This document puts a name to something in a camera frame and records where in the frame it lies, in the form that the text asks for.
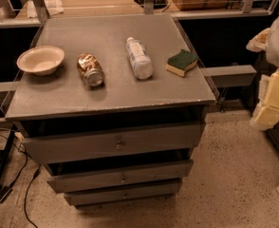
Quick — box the white plastic bottle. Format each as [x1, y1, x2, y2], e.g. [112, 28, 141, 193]
[126, 37, 153, 80]

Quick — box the grey drawer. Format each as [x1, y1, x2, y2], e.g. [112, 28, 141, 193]
[46, 159, 194, 193]
[64, 179, 182, 206]
[24, 121, 204, 164]

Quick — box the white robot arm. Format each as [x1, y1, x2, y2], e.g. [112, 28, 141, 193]
[246, 16, 279, 131]

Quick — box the gold soda can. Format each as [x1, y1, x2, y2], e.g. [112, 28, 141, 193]
[77, 53, 105, 87]

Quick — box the grey bottom drawer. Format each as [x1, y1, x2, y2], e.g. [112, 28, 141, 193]
[64, 179, 182, 206]

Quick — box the grey middle drawer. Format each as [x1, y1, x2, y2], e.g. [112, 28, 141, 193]
[46, 159, 194, 193]

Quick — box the black floor cable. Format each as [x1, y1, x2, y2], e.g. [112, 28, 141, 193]
[0, 128, 43, 228]

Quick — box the white bowl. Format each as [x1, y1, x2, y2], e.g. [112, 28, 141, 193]
[17, 46, 65, 76]

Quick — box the grey metal beam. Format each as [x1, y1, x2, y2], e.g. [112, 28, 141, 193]
[201, 65, 256, 87]

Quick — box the grey drawer cabinet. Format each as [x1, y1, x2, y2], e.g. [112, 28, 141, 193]
[5, 13, 217, 208]

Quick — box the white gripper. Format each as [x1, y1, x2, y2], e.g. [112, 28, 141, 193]
[250, 68, 279, 131]

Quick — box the black table leg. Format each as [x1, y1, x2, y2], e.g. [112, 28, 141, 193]
[0, 126, 16, 203]

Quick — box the green yellow sponge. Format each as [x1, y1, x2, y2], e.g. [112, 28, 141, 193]
[166, 49, 198, 77]

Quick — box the white crumpled cloth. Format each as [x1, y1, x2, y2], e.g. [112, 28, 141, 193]
[27, 0, 64, 18]

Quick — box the grey top drawer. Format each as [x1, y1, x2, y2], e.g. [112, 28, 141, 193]
[24, 121, 204, 164]

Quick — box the black coiled cable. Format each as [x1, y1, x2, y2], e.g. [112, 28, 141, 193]
[127, 0, 172, 10]

